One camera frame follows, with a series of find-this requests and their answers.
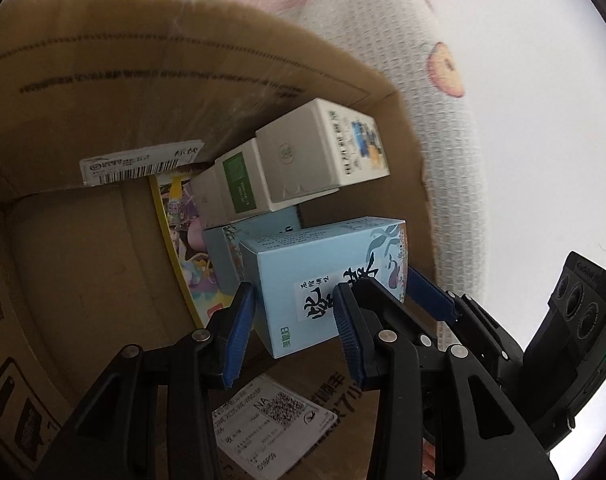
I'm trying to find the white shipping label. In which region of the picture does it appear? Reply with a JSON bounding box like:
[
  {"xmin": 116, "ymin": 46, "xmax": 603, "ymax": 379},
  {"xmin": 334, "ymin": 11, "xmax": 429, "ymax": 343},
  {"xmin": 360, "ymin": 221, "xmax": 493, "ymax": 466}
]
[{"xmin": 212, "ymin": 372, "xmax": 339, "ymax": 478}]

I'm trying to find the brown cardboard box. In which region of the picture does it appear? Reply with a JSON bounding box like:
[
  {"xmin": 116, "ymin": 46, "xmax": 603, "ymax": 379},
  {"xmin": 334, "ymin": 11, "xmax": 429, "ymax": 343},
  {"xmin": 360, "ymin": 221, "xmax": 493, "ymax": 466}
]
[{"xmin": 0, "ymin": 0, "xmax": 434, "ymax": 480}]

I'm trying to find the white barcode label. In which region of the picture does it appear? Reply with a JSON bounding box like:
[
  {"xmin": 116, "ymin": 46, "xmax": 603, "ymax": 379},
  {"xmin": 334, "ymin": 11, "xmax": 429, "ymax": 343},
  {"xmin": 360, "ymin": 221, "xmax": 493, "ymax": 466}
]
[{"xmin": 79, "ymin": 139, "xmax": 206, "ymax": 187}]

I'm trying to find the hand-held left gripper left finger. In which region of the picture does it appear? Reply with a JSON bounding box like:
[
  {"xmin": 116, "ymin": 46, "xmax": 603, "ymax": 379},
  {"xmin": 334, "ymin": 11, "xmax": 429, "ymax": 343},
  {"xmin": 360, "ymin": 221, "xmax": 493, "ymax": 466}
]
[{"xmin": 35, "ymin": 282, "xmax": 256, "ymax": 480}]

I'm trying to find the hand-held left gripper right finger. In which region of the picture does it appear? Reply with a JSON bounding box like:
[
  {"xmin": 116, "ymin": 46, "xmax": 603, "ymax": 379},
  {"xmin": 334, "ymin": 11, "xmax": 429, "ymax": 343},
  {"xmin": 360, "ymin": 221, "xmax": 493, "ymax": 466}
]
[{"xmin": 332, "ymin": 277, "xmax": 559, "ymax": 480}]

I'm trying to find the light blue floral edge box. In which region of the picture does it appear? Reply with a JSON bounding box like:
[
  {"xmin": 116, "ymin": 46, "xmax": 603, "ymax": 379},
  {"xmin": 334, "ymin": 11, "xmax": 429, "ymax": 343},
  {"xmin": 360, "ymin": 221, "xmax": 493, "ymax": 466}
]
[{"xmin": 202, "ymin": 207, "xmax": 304, "ymax": 293}]

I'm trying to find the pink white printed blanket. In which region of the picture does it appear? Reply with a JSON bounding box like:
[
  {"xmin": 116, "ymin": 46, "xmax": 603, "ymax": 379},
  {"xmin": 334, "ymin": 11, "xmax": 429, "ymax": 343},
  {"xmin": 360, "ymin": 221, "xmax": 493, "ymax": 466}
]
[{"xmin": 0, "ymin": 0, "xmax": 489, "ymax": 311}]

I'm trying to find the yellow cartoon picture book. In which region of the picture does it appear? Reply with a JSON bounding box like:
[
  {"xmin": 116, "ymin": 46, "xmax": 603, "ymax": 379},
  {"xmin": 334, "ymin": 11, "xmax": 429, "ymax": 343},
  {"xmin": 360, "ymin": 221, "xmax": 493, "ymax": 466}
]
[{"xmin": 149, "ymin": 172, "xmax": 234, "ymax": 328}]

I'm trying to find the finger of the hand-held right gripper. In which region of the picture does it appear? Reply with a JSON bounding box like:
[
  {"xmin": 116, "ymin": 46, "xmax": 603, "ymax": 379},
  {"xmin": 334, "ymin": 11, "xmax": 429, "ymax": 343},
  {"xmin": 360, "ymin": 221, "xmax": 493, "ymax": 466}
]
[{"xmin": 407, "ymin": 266, "xmax": 526, "ymax": 376}]

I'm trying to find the white box with cartoon print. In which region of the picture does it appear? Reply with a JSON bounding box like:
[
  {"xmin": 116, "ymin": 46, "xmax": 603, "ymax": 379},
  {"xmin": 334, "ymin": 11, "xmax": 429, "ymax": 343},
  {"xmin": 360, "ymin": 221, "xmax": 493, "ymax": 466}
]
[{"xmin": 255, "ymin": 97, "xmax": 391, "ymax": 211}]

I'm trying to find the light blue whale print box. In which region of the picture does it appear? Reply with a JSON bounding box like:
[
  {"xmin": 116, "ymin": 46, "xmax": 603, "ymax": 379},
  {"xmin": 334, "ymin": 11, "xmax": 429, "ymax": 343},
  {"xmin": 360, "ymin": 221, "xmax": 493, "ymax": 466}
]
[{"xmin": 238, "ymin": 217, "xmax": 409, "ymax": 359}]

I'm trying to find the white box with green label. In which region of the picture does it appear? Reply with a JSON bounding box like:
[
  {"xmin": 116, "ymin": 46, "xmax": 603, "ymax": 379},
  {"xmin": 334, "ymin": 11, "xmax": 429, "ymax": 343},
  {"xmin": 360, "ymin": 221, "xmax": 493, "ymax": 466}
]
[{"xmin": 189, "ymin": 137, "xmax": 339, "ymax": 231}]

